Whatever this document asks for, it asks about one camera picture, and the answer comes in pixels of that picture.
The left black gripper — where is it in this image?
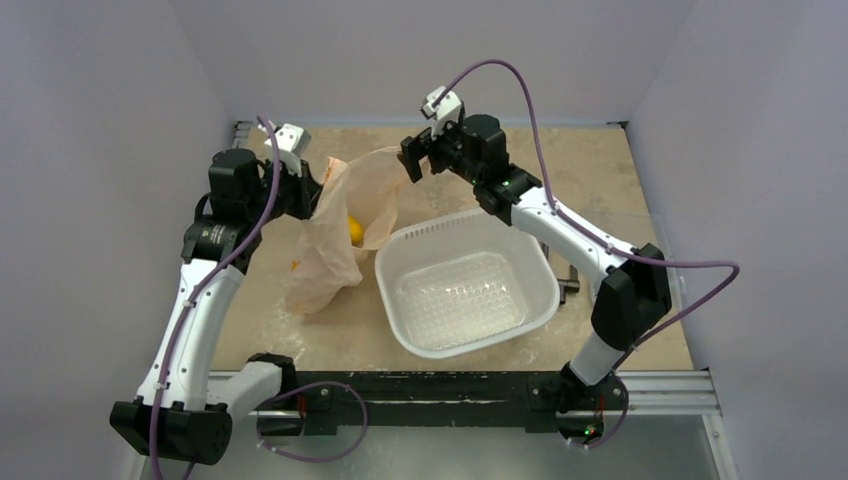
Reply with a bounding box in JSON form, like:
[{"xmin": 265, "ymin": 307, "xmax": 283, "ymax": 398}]
[{"xmin": 246, "ymin": 155, "xmax": 328, "ymax": 226}]

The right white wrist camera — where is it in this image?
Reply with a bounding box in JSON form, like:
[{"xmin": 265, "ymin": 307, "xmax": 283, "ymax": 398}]
[{"xmin": 420, "ymin": 86, "xmax": 464, "ymax": 140}]

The white plastic basket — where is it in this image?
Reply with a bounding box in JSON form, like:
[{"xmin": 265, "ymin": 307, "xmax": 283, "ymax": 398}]
[{"xmin": 374, "ymin": 209, "xmax": 561, "ymax": 360}]

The black T-handle wrench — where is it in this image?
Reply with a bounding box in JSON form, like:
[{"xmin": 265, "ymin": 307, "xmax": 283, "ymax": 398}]
[{"xmin": 539, "ymin": 242, "xmax": 581, "ymax": 307}]

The aluminium rail frame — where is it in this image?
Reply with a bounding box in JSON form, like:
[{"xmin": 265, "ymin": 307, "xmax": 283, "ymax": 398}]
[{"xmin": 122, "ymin": 119, "xmax": 740, "ymax": 480}]

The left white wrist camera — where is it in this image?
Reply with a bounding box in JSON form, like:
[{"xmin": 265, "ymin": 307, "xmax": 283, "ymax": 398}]
[{"xmin": 264, "ymin": 123, "xmax": 311, "ymax": 177}]

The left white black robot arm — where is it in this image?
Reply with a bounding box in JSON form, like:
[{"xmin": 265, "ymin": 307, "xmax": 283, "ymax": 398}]
[{"xmin": 109, "ymin": 148, "xmax": 322, "ymax": 465}]

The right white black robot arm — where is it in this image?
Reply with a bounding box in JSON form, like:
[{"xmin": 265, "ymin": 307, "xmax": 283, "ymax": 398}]
[{"xmin": 398, "ymin": 114, "xmax": 672, "ymax": 407}]

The orange translucent plastic bag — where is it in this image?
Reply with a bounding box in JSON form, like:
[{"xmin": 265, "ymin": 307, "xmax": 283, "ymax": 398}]
[{"xmin": 284, "ymin": 147, "xmax": 411, "ymax": 315}]

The yellow fake fruit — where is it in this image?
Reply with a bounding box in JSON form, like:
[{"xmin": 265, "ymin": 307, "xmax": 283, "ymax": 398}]
[{"xmin": 348, "ymin": 216, "xmax": 365, "ymax": 248}]

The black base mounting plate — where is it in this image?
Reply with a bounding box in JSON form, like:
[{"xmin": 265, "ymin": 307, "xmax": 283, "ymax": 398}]
[{"xmin": 252, "ymin": 371, "xmax": 629, "ymax": 439}]

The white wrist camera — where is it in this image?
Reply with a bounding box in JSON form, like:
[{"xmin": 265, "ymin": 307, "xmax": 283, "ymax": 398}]
[
  {"xmin": 264, "ymin": 123, "xmax": 311, "ymax": 177},
  {"xmin": 420, "ymin": 86, "xmax": 464, "ymax": 140}
]

